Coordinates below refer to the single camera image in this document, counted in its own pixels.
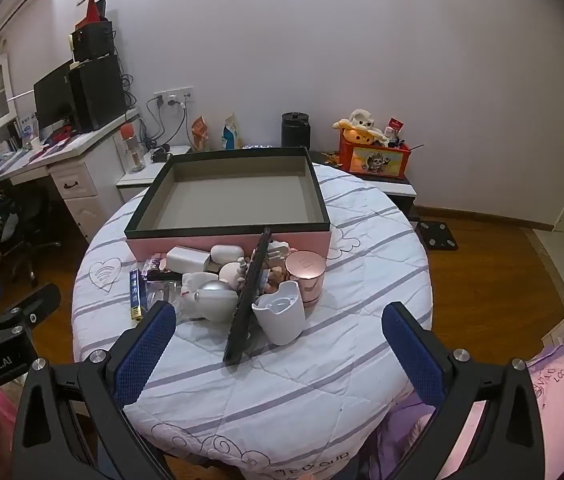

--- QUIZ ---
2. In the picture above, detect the rose gold candle jar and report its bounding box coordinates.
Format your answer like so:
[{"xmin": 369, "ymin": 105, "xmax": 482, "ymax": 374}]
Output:
[{"xmin": 284, "ymin": 251, "xmax": 327, "ymax": 308}]

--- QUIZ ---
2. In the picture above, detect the clear glass bottle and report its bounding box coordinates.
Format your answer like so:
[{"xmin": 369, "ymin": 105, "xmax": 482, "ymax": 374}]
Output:
[{"xmin": 144, "ymin": 280, "xmax": 183, "ymax": 311}]

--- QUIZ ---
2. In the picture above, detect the orange snack bag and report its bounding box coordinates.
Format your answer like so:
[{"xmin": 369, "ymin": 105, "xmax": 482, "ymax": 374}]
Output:
[{"xmin": 191, "ymin": 116, "xmax": 211, "ymax": 152}]

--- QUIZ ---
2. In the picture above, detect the black office chair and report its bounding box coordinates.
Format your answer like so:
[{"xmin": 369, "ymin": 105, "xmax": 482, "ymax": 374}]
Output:
[{"xmin": 0, "ymin": 192, "xmax": 62, "ymax": 281}]

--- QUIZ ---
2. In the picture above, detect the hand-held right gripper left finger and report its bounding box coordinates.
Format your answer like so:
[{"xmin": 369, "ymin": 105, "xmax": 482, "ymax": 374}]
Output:
[{"xmin": 12, "ymin": 301, "xmax": 177, "ymax": 480}]

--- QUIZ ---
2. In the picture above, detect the red triangular board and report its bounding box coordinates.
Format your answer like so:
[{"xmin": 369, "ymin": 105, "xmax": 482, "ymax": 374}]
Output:
[{"xmin": 74, "ymin": 0, "xmax": 107, "ymax": 31}]

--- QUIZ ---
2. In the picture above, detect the low white side table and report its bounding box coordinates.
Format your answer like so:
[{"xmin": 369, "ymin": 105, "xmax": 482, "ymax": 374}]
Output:
[{"xmin": 116, "ymin": 145, "xmax": 195, "ymax": 203}]

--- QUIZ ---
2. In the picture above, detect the white yellow plush toy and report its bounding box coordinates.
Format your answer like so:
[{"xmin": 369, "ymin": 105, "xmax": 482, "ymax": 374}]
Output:
[{"xmin": 333, "ymin": 108, "xmax": 393, "ymax": 147}]

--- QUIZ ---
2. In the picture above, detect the white wall socket strip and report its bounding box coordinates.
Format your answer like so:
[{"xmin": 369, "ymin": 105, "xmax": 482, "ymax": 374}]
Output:
[{"xmin": 154, "ymin": 87, "xmax": 195, "ymax": 107}]

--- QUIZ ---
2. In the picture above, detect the clear bottle with orange cap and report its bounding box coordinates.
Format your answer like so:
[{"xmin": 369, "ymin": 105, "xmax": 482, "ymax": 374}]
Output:
[{"xmin": 120, "ymin": 120, "xmax": 145, "ymax": 173}]

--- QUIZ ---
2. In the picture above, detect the stack of books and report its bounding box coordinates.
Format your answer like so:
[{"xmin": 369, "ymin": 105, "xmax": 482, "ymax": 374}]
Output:
[{"xmin": 0, "ymin": 142, "xmax": 32, "ymax": 171}]

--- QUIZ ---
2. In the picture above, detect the white earbuds case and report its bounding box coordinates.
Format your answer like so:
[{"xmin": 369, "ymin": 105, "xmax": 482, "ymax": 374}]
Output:
[{"xmin": 210, "ymin": 244, "xmax": 247, "ymax": 265}]

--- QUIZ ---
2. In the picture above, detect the black cylinder appliance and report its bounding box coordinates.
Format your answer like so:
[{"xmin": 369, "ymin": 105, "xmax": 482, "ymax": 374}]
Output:
[{"xmin": 282, "ymin": 112, "xmax": 310, "ymax": 150}]

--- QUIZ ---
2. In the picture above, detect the black computer monitor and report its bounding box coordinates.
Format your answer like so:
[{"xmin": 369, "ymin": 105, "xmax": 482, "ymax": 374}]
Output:
[{"xmin": 33, "ymin": 59, "xmax": 75, "ymax": 143}]

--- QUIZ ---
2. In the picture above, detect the black remote control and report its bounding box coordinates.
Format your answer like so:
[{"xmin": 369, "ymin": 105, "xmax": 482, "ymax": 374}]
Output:
[{"xmin": 223, "ymin": 227, "xmax": 273, "ymax": 366}]

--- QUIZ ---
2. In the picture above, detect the pig doll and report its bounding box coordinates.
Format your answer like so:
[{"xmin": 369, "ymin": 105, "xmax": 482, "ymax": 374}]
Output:
[{"xmin": 218, "ymin": 259, "xmax": 289, "ymax": 295}]

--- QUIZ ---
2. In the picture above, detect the orange toy storage box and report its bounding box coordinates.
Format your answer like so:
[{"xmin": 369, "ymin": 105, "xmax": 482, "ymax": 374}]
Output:
[{"xmin": 338, "ymin": 127, "xmax": 411, "ymax": 180}]

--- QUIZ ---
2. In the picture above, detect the white desk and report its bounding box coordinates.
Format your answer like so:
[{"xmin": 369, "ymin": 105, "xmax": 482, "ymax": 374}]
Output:
[{"xmin": 0, "ymin": 107, "xmax": 140, "ymax": 243}]

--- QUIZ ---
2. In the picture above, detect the red item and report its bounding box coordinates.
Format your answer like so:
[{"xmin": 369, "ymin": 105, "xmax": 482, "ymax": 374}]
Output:
[{"xmin": 46, "ymin": 127, "xmax": 75, "ymax": 146}]

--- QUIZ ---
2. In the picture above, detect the blue gold tube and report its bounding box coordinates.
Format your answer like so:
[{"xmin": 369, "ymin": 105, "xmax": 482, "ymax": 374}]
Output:
[{"xmin": 128, "ymin": 268, "xmax": 143, "ymax": 322}]

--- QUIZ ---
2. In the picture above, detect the small black box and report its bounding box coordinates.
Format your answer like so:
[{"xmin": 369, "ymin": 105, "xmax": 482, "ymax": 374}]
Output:
[{"xmin": 70, "ymin": 21, "xmax": 115, "ymax": 63}]

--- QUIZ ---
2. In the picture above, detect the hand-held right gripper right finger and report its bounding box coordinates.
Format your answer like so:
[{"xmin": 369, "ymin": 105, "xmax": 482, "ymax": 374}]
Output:
[{"xmin": 381, "ymin": 301, "xmax": 558, "ymax": 480}]

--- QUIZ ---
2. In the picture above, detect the silver ball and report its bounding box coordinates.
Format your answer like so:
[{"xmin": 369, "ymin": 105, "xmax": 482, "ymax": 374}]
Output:
[{"xmin": 197, "ymin": 280, "xmax": 240, "ymax": 322}]

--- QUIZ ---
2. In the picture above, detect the white desk drawer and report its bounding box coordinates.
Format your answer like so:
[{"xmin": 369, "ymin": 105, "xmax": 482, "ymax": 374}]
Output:
[
  {"xmin": 52, "ymin": 160, "xmax": 98, "ymax": 198},
  {"xmin": 64, "ymin": 195, "xmax": 107, "ymax": 243}
]

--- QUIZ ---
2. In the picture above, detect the purple printed packet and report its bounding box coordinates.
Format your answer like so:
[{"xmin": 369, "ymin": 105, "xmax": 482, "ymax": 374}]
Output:
[{"xmin": 142, "ymin": 255, "xmax": 167, "ymax": 281}]

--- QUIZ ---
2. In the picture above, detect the white eared cup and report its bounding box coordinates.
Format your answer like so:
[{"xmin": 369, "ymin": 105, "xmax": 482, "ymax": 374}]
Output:
[{"xmin": 252, "ymin": 280, "xmax": 307, "ymax": 346}]

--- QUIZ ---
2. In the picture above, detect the blue white snack bag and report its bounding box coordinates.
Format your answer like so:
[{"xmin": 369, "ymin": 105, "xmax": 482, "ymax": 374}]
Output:
[{"xmin": 222, "ymin": 112, "xmax": 243, "ymax": 151}]

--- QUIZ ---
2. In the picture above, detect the pink box with black rim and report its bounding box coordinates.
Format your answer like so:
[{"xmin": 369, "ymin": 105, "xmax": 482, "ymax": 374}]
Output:
[{"xmin": 124, "ymin": 147, "xmax": 333, "ymax": 263}]

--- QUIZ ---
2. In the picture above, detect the black floor scale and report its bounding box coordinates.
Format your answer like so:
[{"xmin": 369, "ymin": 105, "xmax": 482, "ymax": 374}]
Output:
[{"xmin": 416, "ymin": 220, "xmax": 460, "ymax": 252}]

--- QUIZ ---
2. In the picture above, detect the pink white block toy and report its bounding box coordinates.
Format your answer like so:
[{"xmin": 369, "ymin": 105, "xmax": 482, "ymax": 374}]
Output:
[{"xmin": 268, "ymin": 240, "xmax": 293, "ymax": 266}]

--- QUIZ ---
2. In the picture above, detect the low white black cabinet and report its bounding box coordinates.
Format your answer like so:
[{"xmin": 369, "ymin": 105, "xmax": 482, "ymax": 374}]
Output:
[{"xmin": 307, "ymin": 150, "xmax": 419, "ymax": 221}]

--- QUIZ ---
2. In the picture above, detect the white rectangular charger block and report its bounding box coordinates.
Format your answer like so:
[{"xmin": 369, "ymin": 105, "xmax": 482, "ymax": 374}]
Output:
[{"xmin": 166, "ymin": 246, "xmax": 211, "ymax": 275}]

